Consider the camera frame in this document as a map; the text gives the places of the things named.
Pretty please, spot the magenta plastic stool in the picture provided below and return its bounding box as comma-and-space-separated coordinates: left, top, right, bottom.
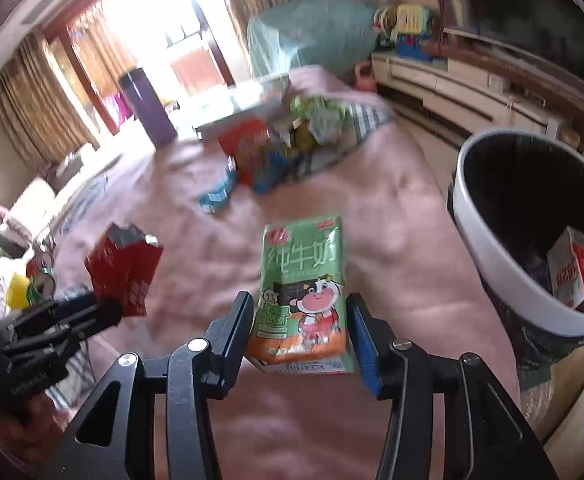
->
103, 91, 133, 123

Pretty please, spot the pink kettlebell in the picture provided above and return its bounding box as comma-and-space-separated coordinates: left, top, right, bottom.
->
354, 60, 380, 92

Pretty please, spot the white flat box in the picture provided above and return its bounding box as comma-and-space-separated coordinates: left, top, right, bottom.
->
194, 85, 285, 141

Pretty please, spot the brown sliding door frame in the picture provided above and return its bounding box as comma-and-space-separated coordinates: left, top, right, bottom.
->
42, 0, 238, 136

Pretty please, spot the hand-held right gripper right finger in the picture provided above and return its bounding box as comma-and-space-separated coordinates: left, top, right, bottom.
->
346, 292, 560, 480

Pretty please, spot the colourful plastic toy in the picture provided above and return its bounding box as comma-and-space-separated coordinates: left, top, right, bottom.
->
372, 4, 438, 61

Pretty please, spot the green milk carton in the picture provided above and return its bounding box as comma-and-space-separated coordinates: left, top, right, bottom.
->
244, 214, 358, 376

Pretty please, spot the red foil wrapper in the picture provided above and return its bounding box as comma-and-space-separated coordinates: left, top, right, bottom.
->
84, 222, 164, 317

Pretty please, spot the orange sheer curtain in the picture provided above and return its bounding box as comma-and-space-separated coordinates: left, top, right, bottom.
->
69, 5, 138, 111

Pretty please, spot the red snack bag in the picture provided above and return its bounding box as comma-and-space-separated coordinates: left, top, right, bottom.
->
218, 119, 273, 186

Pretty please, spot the pink blanket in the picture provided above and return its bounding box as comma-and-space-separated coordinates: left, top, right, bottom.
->
37, 65, 523, 480

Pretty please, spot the teal dust cover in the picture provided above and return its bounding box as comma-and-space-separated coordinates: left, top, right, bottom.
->
247, 0, 388, 78

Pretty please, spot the tissue box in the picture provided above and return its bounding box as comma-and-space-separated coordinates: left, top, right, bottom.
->
257, 72, 293, 106

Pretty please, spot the crumpled green wrapper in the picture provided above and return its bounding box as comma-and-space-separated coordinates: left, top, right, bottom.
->
289, 95, 353, 146

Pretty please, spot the light pink sofa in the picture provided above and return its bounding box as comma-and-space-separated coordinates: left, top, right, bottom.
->
0, 145, 123, 261

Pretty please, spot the white trash bin black liner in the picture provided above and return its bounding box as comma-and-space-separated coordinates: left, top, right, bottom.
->
447, 129, 584, 391

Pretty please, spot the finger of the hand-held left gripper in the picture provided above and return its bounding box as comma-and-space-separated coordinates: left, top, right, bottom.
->
7, 300, 123, 361
7, 291, 100, 333

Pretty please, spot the white television cabinet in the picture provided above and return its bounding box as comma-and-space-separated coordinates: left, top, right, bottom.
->
372, 50, 584, 171

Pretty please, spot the red and white carton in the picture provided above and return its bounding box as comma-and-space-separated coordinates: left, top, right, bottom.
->
546, 226, 584, 311

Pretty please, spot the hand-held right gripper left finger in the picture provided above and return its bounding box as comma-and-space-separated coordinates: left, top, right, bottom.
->
42, 291, 255, 480

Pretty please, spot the purple thermos bottle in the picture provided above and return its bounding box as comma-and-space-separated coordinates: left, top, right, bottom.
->
118, 67, 178, 147

